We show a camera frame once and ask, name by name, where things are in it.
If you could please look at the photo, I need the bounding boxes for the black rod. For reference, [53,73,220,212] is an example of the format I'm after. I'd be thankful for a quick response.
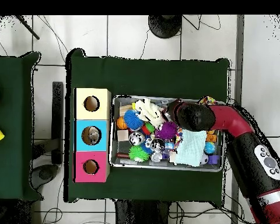
[15,15,41,40]

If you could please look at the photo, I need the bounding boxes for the colourful dotted cloth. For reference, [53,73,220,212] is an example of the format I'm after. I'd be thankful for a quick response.
[173,96,218,150]

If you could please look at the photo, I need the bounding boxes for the green spiky rubber ball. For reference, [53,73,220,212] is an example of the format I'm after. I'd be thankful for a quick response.
[128,145,150,162]

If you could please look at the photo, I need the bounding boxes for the blue spiky rubber ball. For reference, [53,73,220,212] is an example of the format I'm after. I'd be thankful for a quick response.
[123,109,144,130]

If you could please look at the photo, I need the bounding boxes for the purple spiky rubber toy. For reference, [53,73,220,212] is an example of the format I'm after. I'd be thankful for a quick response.
[154,121,178,140]

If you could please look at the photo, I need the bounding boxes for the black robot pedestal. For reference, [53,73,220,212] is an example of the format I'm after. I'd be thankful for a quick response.
[114,199,172,224]

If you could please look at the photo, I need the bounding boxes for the black flat panel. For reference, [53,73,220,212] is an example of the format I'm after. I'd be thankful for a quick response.
[51,81,64,165]

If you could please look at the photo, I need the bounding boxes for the dark green side-table cloth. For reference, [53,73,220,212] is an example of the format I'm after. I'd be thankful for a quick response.
[0,51,43,202]

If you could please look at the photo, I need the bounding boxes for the dark green tablecloth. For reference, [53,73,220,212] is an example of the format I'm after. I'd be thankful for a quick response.
[64,48,230,203]

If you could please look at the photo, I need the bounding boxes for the mint green knitted cloth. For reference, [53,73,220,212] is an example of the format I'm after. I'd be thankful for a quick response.
[176,129,207,167]

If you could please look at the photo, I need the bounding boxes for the small globe ball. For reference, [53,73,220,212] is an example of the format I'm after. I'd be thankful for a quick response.
[203,141,216,155]

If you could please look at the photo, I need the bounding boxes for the grey stand foot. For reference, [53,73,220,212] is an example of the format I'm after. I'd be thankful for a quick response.
[30,163,60,190]

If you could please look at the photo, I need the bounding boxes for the orange toy basketball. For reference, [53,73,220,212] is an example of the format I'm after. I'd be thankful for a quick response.
[115,116,128,130]

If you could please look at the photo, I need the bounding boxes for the black round stand base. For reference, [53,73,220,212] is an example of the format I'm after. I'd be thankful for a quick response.
[148,15,183,39]

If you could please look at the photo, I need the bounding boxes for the blue spiky ball with eyes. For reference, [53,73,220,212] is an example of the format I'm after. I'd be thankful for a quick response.
[139,137,155,155]

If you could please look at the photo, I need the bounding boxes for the silver wire mesh bin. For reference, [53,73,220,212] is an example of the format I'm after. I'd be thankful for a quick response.
[110,94,226,173]

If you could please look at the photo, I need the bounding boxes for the wooden three-hole sorting box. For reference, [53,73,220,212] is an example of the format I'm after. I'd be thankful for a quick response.
[73,87,112,183]

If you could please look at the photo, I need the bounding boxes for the crushed silver can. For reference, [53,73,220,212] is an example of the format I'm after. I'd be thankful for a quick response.
[128,131,146,146]

